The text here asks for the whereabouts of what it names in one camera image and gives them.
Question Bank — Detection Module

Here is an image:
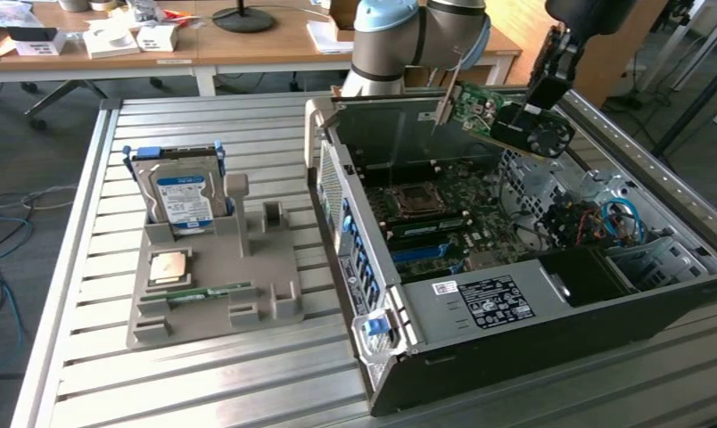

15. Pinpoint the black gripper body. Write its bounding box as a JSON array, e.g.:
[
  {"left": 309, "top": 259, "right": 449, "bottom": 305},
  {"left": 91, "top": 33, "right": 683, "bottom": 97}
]
[{"left": 545, "top": 0, "right": 637, "bottom": 36}]

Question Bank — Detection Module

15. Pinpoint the small white box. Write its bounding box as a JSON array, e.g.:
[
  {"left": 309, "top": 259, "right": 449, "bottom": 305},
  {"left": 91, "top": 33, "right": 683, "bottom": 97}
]
[{"left": 136, "top": 24, "right": 180, "bottom": 54}]

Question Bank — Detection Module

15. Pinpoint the black green GPU card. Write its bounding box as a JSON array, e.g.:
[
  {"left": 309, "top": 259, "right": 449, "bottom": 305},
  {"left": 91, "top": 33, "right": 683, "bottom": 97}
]
[{"left": 429, "top": 46, "right": 577, "bottom": 161}]

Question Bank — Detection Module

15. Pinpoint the wooden cabinet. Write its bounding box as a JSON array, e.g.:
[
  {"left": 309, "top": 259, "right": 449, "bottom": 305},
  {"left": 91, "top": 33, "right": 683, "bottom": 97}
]
[{"left": 487, "top": 0, "right": 672, "bottom": 108}]

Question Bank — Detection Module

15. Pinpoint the wooden desk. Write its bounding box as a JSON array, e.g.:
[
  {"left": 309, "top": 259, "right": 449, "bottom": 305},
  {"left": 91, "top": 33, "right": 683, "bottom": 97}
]
[{"left": 0, "top": 0, "right": 523, "bottom": 97}]

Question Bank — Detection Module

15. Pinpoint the blue floor cable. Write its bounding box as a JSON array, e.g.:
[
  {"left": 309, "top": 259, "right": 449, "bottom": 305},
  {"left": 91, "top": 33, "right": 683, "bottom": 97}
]
[{"left": 0, "top": 202, "right": 36, "bottom": 383}]

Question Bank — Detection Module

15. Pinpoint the metal CPU socket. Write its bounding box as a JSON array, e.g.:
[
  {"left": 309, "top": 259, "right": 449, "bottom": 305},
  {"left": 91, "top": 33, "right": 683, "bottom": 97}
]
[{"left": 387, "top": 182, "right": 447, "bottom": 216}]

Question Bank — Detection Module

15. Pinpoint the green motherboard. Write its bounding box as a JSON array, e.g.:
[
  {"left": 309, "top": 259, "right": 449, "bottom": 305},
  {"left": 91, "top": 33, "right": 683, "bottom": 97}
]
[{"left": 357, "top": 162, "right": 537, "bottom": 284}]

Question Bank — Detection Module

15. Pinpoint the open black PC case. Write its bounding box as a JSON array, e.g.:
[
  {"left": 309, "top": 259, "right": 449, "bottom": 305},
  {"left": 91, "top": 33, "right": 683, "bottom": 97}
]
[{"left": 303, "top": 82, "right": 717, "bottom": 418}]

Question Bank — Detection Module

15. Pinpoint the white box with tape roll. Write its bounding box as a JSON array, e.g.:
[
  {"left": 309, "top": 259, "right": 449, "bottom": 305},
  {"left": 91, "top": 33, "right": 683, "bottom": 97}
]
[{"left": 83, "top": 18, "right": 141, "bottom": 60}]

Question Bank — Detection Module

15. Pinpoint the grey power supply unit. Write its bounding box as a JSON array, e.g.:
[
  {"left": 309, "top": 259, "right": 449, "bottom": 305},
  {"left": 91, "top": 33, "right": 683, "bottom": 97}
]
[{"left": 401, "top": 260, "right": 573, "bottom": 347}]

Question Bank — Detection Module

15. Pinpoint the white box black lid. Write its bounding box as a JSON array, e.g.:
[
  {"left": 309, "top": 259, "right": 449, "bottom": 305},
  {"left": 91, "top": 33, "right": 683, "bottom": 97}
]
[{"left": 5, "top": 26, "right": 68, "bottom": 58}]

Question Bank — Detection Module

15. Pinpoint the hard disk blue carrier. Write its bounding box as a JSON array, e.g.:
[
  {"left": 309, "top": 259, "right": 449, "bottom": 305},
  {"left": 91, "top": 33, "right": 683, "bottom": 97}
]
[{"left": 121, "top": 141, "right": 227, "bottom": 238}]

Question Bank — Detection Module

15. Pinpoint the silver CPU chip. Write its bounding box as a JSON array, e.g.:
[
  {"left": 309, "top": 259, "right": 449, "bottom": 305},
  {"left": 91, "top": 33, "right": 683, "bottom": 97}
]
[{"left": 147, "top": 251, "right": 192, "bottom": 286}]

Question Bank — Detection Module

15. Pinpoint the grey parts rack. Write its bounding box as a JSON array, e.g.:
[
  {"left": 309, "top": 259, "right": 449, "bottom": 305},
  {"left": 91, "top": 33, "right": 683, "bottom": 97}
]
[{"left": 125, "top": 173, "right": 305, "bottom": 351}]

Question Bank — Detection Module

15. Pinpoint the blue SATA wire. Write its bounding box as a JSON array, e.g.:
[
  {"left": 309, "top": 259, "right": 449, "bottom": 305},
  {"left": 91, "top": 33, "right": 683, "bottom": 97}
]
[{"left": 595, "top": 198, "right": 649, "bottom": 247}]

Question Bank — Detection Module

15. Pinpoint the installed green RAM stick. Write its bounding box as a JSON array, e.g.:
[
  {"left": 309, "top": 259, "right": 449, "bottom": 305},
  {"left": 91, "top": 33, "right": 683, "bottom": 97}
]
[{"left": 387, "top": 217, "right": 471, "bottom": 238}]

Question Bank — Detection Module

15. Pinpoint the white paper stack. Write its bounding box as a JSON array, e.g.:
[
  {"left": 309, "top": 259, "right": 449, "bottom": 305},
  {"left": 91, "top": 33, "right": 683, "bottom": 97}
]
[{"left": 305, "top": 20, "right": 355, "bottom": 55}]

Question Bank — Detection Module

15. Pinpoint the desk leg with casters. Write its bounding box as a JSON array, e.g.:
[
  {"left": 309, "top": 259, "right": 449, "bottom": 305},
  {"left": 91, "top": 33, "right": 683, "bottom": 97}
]
[{"left": 22, "top": 79, "right": 108, "bottom": 131}]

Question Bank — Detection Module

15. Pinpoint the black lamp base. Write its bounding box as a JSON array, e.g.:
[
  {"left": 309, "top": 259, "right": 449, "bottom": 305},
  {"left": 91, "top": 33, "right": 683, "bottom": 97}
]
[{"left": 211, "top": 0, "right": 275, "bottom": 34}]

